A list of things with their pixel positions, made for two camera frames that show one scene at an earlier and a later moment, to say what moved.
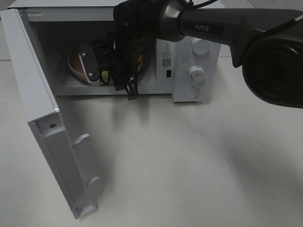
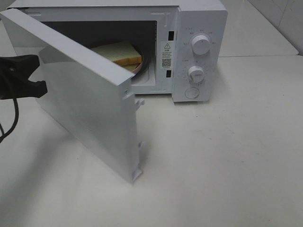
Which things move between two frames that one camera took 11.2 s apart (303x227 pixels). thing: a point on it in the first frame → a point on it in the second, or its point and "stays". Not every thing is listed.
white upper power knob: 200,47 stays
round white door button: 192,92 stays
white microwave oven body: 74,39 stays
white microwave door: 41,112 → 92,95
